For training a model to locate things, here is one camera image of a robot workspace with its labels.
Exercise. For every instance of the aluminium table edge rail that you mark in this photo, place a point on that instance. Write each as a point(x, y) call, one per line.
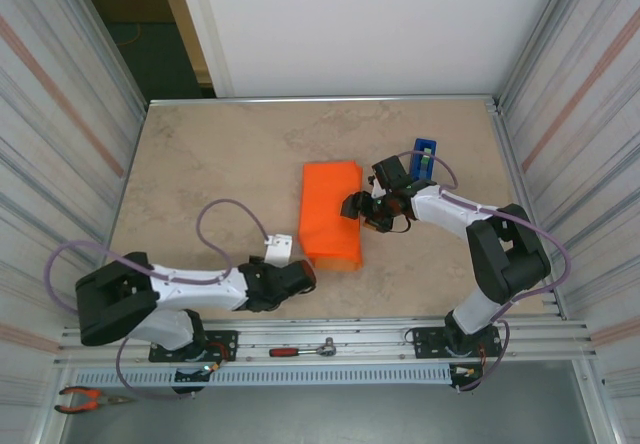
point(320, 99)

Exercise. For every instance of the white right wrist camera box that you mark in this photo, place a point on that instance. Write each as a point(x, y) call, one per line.
point(378, 187)

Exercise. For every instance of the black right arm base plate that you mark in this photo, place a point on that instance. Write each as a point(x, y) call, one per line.
point(425, 339)

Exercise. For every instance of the blue tape dispenser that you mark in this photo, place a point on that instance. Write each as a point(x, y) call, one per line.
point(416, 164)

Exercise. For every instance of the aluminium mounting rail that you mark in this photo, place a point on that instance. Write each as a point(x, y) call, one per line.
point(300, 336)

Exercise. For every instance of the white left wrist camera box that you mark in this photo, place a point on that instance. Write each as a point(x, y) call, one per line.
point(277, 251)

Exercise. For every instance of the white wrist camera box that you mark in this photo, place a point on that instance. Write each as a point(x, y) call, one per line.
point(378, 187)
point(277, 251)

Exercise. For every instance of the green tape roll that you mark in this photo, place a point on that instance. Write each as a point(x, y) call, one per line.
point(425, 159)

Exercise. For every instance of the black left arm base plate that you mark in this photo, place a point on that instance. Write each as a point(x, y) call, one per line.
point(227, 338)

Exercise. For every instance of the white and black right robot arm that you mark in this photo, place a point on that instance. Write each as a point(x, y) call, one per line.
point(440, 211)

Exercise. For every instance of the yellow power connector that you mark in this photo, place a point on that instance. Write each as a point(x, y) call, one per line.
point(470, 372)
point(212, 366)

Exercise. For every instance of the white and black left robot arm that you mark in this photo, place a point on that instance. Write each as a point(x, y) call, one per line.
point(190, 279)

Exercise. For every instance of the striped translucent enclosure panel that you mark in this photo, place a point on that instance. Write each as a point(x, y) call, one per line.
point(590, 164)
point(50, 164)

